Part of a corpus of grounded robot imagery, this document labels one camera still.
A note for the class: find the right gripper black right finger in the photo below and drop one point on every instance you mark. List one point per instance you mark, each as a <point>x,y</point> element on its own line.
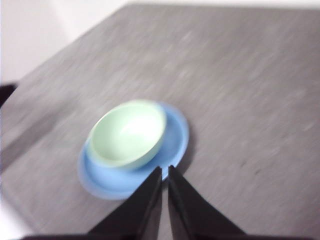
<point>192,210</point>

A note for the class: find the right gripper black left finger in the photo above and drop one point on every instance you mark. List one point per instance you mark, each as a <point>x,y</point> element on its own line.
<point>140,210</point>

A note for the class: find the blue round plate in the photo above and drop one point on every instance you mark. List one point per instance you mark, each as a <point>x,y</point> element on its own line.
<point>112,182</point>

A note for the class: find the green ribbed bowl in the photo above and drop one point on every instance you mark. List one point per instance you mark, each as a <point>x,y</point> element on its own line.
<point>127,135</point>

